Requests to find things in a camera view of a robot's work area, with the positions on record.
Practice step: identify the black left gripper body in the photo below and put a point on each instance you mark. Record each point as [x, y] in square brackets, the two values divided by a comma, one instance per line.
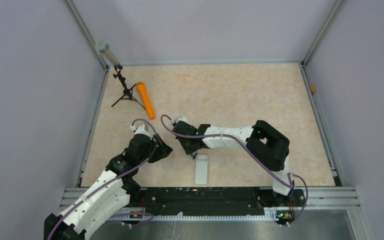
[159, 152]

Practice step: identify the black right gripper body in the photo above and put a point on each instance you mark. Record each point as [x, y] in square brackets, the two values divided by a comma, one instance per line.
[186, 144]

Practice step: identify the white remote control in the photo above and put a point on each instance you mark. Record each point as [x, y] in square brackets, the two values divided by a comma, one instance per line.
[201, 169]

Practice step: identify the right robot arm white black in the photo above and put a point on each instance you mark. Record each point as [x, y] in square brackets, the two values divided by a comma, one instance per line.
[265, 144]

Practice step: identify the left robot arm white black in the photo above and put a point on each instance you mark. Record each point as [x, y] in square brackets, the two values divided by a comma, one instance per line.
[112, 191]

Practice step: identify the black mini tripod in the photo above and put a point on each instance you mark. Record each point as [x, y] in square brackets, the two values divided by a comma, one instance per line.
[127, 91]

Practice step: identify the grey tube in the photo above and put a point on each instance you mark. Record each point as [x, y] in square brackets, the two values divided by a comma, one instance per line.
[103, 48]

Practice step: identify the small cork piece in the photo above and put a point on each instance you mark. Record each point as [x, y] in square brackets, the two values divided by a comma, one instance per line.
[312, 88]

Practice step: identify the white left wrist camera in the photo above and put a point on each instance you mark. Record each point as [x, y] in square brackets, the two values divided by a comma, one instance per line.
[142, 129]

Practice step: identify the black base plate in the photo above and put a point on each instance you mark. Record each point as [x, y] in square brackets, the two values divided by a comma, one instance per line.
[214, 201]

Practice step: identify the white cable duct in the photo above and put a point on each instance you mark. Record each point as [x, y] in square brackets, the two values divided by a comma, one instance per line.
[127, 215]

